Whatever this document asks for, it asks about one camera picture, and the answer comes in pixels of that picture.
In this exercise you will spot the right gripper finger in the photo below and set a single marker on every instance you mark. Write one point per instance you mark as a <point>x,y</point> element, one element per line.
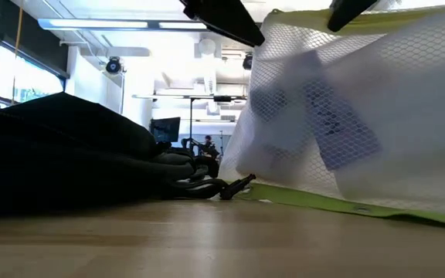
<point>346,11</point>

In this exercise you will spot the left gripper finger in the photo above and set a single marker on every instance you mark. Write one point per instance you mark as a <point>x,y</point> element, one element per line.
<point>226,21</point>

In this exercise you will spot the white mesh pouch green trim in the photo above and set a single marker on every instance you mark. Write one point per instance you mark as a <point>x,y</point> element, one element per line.
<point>400,116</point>

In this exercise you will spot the black backpack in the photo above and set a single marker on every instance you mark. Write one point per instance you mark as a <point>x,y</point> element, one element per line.
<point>52,154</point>

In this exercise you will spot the black ceiling spotlight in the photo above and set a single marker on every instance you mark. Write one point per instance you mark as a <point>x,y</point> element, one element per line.
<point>113,65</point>
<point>248,62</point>

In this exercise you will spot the person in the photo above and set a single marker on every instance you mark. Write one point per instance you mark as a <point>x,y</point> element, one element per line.
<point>208,142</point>

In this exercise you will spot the black computer monitor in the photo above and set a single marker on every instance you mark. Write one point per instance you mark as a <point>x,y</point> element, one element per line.
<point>164,129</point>

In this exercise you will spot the dark window blind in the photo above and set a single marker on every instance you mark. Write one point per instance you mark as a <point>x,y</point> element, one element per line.
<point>33,38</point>

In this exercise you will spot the black stand frame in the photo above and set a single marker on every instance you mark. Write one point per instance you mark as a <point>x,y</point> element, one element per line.
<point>191,116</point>

